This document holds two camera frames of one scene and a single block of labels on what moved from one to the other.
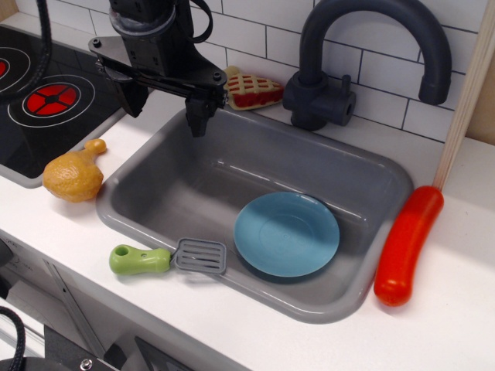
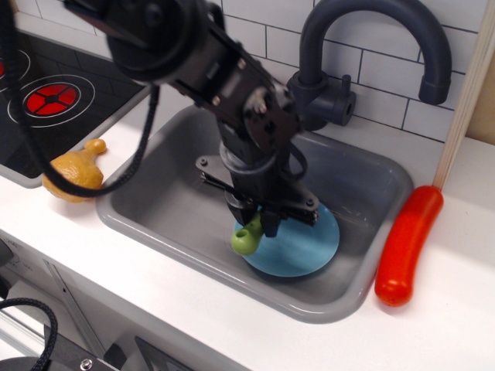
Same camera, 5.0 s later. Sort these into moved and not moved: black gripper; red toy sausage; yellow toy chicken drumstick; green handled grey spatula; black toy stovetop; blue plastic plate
Moved: black gripper; green handled grey spatula
Not moved: red toy sausage; blue plastic plate; yellow toy chicken drumstick; black toy stovetop
